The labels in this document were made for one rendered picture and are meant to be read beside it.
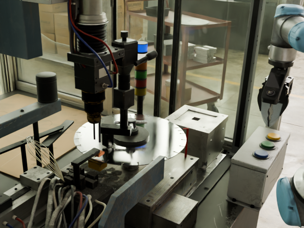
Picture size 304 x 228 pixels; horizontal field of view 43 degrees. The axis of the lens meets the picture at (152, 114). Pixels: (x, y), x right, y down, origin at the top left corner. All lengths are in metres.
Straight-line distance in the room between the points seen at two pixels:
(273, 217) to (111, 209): 1.79
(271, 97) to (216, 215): 0.38
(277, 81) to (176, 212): 0.46
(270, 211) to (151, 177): 1.70
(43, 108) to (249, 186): 0.64
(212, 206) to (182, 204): 0.16
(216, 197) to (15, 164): 0.70
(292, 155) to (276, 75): 2.10
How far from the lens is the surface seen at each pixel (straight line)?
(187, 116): 1.42
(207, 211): 1.20
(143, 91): 1.40
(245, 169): 1.18
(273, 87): 1.14
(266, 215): 2.51
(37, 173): 1.12
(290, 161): 3.14
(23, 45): 0.95
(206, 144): 1.33
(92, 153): 1.00
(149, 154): 1.06
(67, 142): 1.55
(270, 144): 1.27
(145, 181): 0.90
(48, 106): 1.15
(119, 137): 1.12
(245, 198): 1.23
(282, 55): 1.15
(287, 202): 0.96
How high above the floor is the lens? 1.47
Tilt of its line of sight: 24 degrees down
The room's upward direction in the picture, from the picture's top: 2 degrees clockwise
